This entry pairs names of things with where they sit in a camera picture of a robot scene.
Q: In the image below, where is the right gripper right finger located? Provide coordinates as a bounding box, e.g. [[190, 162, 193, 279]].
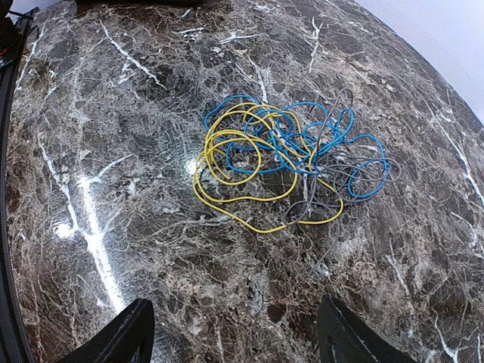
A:
[[317, 295, 413, 363]]

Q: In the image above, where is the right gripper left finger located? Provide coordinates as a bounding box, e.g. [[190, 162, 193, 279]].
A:
[[60, 299, 155, 362]]

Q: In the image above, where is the grey thin cable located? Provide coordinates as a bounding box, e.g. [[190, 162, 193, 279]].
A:
[[281, 87, 402, 275]]

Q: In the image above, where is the yellow cable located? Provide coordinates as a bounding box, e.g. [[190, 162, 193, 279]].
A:
[[192, 101, 345, 234]]

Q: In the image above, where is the blue cable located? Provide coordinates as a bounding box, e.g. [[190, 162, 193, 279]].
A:
[[203, 94, 390, 200]]

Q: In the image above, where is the black front rail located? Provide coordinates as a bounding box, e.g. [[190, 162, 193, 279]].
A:
[[0, 7, 41, 363]]

